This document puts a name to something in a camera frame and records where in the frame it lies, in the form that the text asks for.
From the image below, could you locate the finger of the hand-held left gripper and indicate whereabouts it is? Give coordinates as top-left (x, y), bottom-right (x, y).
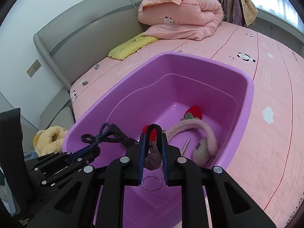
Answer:
top-left (25, 144), bottom-right (101, 171)
top-left (28, 163), bottom-right (86, 188)

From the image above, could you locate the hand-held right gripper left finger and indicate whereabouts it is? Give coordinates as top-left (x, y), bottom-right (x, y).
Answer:
top-left (32, 133), bottom-right (146, 228)

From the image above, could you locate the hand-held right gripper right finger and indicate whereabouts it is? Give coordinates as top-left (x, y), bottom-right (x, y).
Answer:
top-left (161, 133), bottom-right (277, 228)

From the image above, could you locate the black hair tie mauve knot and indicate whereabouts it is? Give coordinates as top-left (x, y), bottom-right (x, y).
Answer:
top-left (144, 123), bottom-right (165, 171)

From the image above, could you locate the black hair tie navy bow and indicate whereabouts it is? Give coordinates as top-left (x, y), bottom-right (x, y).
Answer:
top-left (81, 123), bottom-right (139, 149)

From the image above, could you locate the silver bangle with slider beads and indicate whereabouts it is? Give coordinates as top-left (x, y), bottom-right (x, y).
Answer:
top-left (142, 175), bottom-right (162, 191)

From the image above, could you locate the purple plastic basin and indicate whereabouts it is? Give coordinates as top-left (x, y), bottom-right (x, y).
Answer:
top-left (62, 51), bottom-right (255, 228)

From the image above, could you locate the pearl hair clip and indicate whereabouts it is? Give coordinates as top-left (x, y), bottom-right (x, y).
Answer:
top-left (180, 138), bottom-right (192, 157)

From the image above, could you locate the yellow plush toy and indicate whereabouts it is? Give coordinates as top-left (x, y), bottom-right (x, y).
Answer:
top-left (33, 125), bottom-right (69, 157)

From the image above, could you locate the beige plush hair clip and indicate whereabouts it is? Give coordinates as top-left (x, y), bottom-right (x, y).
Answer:
top-left (192, 138), bottom-right (213, 167)

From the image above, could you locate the grey padded bed side panel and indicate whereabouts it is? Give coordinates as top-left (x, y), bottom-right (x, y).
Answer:
top-left (0, 85), bottom-right (75, 133)

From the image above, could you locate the pink fuzzy strawberry headband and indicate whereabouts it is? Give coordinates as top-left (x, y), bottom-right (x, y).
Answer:
top-left (142, 105), bottom-right (218, 158)

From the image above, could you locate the yellow pillow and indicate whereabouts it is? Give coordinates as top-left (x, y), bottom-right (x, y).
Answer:
top-left (108, 33), bottom-right (160, 61)

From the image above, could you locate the grey padded headboard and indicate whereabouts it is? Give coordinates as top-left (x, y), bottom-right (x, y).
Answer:
top-left (33, 0), bottom-right (190, 91)

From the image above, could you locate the pink printed bed sheet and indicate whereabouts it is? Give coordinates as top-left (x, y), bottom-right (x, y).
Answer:
top-left (70, 21), bottom-right (304, 228)

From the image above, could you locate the folded pink quilt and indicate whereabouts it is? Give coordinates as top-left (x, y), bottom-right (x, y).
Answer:
top-left (138, 0), bottom-right (225, 41)

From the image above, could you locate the dark chair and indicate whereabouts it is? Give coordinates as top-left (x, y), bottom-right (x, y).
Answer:
top-left (218, 0), bottom-right (245, 26)

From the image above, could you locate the purple knitted garment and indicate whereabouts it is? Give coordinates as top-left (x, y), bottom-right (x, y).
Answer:
top-left (223, 0), bottom-right (243, 26)

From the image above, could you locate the beige fleece garment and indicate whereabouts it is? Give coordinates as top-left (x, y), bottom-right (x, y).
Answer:
top-left (239, 0), bottom-right (258, 28)

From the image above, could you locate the wall socket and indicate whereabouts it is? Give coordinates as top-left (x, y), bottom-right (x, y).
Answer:
top-left (26, 59), bottom-right (42, 78)

